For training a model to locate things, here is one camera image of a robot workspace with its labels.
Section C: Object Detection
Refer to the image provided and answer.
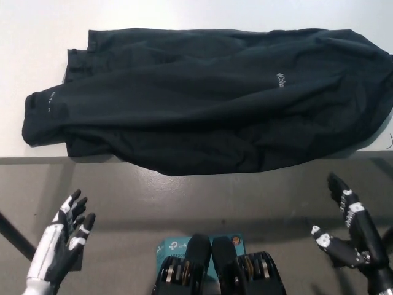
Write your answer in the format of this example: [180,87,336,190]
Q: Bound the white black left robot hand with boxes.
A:
[26,189,96,284]

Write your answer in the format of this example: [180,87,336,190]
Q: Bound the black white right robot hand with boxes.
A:
[309,172,390,272]

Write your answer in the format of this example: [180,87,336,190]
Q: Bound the black jacket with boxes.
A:
[20,28,393,177]

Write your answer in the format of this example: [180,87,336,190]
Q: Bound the black tape floor patch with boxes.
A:
[66,244,84,273]

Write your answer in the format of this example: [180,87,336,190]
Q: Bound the black table leg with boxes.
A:
[0,210,36,262]

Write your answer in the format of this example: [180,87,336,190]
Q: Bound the teal tp-link box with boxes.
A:
[155,232,246,289]

